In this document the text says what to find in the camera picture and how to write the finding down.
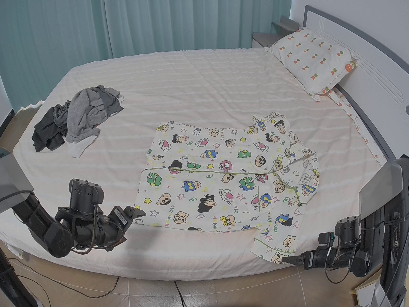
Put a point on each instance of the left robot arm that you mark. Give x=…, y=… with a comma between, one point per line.
x=60, y=238

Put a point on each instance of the white printed pyjama top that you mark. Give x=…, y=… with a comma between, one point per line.
x=217, y=184

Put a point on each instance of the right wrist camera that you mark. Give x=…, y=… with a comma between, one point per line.
x=326, y=238

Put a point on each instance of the pale wooden frame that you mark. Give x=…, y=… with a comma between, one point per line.
x=367, y=294

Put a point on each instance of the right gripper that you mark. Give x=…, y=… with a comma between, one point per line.
x=319, y=257

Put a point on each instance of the pile of clothes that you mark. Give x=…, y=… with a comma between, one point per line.
x=83, y=113

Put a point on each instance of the grey wooden bedside table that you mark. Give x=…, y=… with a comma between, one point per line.
x=265, y=38

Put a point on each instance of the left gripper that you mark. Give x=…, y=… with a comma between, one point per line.
x=119, y=225

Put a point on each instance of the bed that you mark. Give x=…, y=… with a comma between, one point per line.
x=198, y=88

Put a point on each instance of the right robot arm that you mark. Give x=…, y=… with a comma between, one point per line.
x=393, y=229

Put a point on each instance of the blue-green curtain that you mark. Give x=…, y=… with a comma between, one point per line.
x=143, y=14

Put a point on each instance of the white printed pillow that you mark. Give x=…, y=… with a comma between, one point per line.
x=313, y=59

